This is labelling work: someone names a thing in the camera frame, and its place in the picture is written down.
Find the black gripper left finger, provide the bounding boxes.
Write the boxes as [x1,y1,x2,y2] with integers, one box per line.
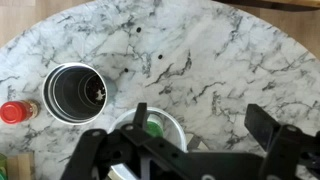
[61,102,188,180]

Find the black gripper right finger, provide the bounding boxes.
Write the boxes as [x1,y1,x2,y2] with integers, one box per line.
[244,103,320,180]

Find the clear tumbler with blue stripes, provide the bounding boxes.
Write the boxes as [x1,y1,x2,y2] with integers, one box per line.
[41,62,109,126]

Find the clear round plastic container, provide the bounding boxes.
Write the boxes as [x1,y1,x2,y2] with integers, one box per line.
[107,106,188,180]

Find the tan wooden blocks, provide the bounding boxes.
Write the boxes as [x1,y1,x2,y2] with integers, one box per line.
[7,153,36,180]

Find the small jar with red lid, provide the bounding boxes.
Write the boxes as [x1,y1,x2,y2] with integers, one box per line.
[0,99,41,125]

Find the green lidded container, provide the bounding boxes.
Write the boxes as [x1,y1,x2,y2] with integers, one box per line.
[0,153,8,180]

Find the wooden bench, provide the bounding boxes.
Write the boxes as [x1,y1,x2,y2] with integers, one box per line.
[213,0,320,13]

